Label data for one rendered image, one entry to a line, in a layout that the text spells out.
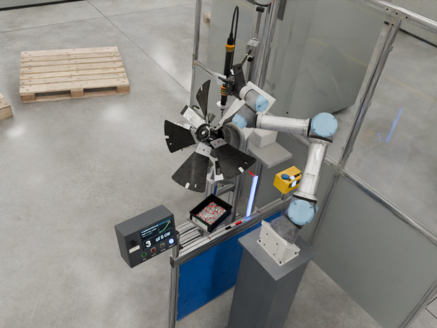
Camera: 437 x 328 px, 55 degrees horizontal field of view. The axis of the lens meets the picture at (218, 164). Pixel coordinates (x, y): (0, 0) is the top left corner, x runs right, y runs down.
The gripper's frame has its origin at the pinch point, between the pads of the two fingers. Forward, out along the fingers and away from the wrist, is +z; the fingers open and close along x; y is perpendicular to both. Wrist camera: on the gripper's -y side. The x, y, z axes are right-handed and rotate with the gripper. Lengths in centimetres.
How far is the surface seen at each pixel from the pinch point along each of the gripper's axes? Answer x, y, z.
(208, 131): -1.6, 42.6, 3.9
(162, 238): -63, 51, -46
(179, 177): -22, 70, 2
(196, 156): -10, 58, 3
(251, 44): 49, 8, 31
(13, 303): -130, 167, 39
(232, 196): 33, 120, 9
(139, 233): -74, 43, -44
